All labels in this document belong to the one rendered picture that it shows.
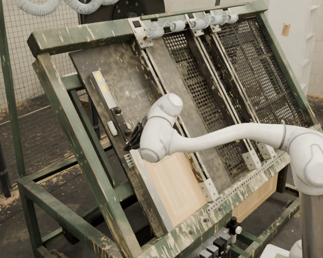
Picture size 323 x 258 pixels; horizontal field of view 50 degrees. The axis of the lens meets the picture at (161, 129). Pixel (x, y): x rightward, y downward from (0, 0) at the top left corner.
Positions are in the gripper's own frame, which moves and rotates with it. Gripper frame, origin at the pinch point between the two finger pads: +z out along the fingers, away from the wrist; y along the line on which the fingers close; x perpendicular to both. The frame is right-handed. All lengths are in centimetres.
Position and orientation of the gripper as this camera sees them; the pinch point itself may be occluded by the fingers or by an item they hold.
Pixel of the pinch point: (129, 146)
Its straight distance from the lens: 164.5
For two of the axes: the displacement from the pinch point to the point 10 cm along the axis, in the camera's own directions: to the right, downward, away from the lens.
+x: 8.6, 1.7, 4.9
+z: -5.1, 4.8, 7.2
